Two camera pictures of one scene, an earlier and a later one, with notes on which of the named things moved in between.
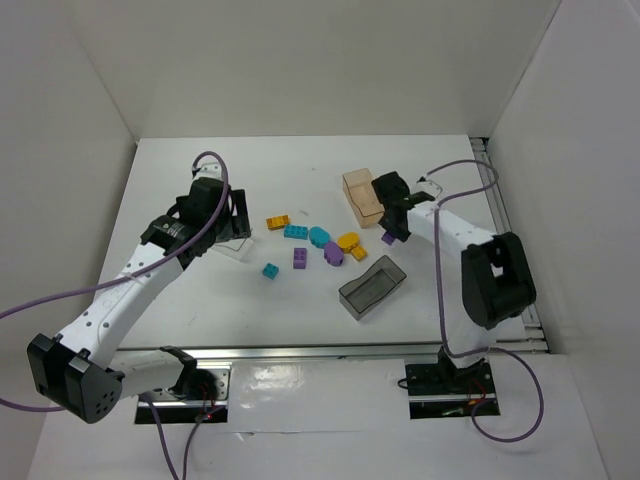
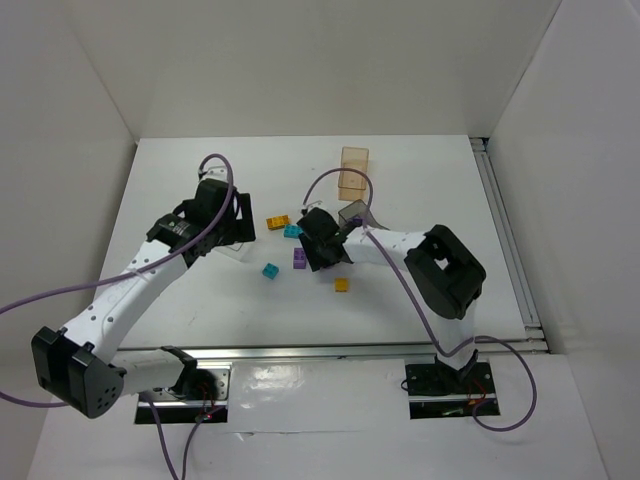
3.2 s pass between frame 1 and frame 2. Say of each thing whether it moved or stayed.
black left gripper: stayed
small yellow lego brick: moved
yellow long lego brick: stayed
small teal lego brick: stayed
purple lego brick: stayed
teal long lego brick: stayed
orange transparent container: moved
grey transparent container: moved
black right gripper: moved
